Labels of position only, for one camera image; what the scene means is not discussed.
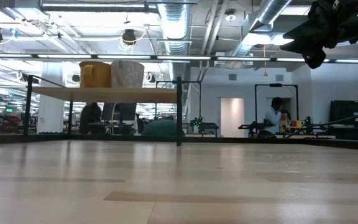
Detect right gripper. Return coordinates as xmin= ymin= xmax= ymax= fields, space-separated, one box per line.
xmin=280 ymin=0 xmax=358 ymax=69

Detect white mug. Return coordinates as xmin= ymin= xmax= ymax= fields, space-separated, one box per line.
xmin=110 ymin=58 xmax=145 ymax=89

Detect yellow mug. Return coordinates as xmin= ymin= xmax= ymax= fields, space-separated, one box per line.
xmin=79 ymin=60 xmax=112 ymax=88

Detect person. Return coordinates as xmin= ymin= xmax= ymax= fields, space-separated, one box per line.
xmin=79 ymin=102 xmax=103 ymax=135
xmin=263 ymin=96 xmax=285 ymax=138

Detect black cabinet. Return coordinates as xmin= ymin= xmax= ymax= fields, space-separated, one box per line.
xmin=329 ymin=100 xmax=358 ymax=141

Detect white door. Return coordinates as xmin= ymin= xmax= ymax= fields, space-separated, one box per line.
xmin=220 ymin=97 xmax=246 ymax=138

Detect ceiling light strip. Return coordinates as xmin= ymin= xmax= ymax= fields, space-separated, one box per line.
xmin=0 ymin=52 xmax=358 ymax=64

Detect green beanbag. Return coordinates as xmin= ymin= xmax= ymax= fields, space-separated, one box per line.
xmin=141 ymin=119 xmax=185 ymax=137

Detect black monitor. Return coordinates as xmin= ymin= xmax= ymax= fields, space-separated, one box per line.
xmin=101 ymin=103 xmax=137 ymax=122

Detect white column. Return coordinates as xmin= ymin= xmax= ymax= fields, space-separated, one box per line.
xmin=37 ymin=61 xmax=65 ymax=134

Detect red storage bins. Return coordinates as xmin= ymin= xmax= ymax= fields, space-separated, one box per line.
xmin=0 ymin=114 xmax=23 ymax=134

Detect silver ventilation duct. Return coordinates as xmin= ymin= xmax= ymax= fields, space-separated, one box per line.
xmin=157 ymin=0 xmax=195 ymax=72
xmin=228 ymin=0 xmax=293 ymax=60

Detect black metal frame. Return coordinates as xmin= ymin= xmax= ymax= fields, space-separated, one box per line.
xmin=254 ymin=83 xmax=299 ymax=134
xmin=155 ymin=80 xmax=202 ymax=125

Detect wooden shelf black frame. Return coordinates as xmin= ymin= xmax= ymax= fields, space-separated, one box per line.
xmin=23 ymin=74 xmax=183 ymax=147

